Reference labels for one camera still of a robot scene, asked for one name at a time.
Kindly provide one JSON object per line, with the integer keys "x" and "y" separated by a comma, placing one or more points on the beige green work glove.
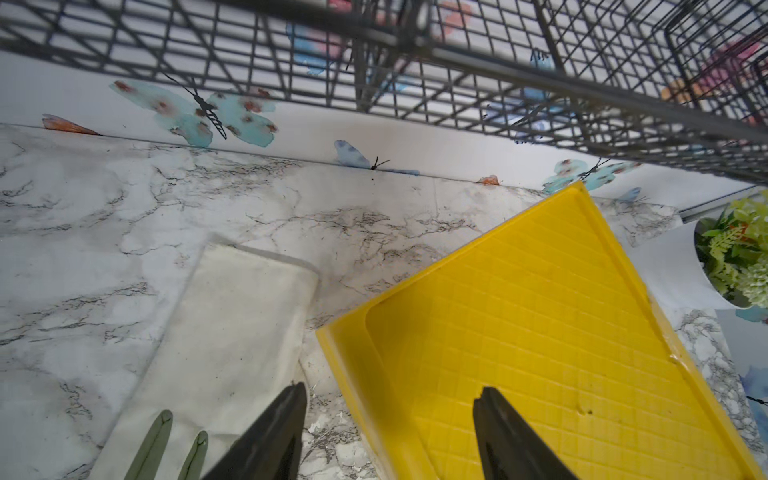
{"x": 230, "y": 347}

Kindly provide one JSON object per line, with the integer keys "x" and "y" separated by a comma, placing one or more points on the yellow three-drawer box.
{"x": 546, "y": 312}

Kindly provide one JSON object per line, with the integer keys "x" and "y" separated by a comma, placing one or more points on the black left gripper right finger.
{"x": 508, "y": 447}

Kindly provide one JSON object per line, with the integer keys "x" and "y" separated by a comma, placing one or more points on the white pot with green plant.
{"x": 715, "y": 263}

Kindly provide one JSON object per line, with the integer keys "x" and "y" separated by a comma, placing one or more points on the black wire wall basket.
{"x": 681, "y": 84}

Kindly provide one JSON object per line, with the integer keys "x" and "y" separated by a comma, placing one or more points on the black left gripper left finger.
{"x": 271, "y": 447}

